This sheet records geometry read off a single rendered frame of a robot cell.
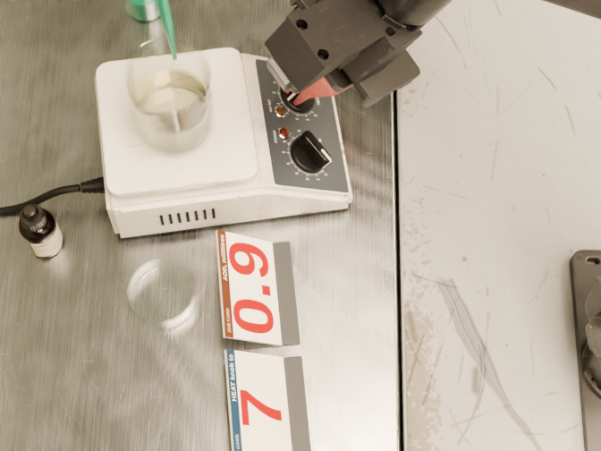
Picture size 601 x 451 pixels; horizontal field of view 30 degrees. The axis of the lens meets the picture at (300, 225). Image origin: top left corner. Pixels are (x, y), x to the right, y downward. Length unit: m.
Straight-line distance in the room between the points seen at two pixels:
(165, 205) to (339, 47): 0.21
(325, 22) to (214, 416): 0.32
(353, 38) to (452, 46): 0.27
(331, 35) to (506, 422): 0.34
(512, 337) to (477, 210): 0.12
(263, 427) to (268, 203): 0.18
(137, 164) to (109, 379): 0.17
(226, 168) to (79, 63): 0.22
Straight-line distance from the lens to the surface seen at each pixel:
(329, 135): 0.95
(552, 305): 0.96
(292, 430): 0.90
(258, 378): 0.89
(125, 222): 0.91
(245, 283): 0.91
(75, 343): 0.93
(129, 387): 0.92
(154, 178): 0.88
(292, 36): 0.77
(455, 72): 1.03
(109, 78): 0.92
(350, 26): 0.80
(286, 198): 0.91
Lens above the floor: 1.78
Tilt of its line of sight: 68 degrees down
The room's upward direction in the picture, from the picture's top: 4 degrees clockwise
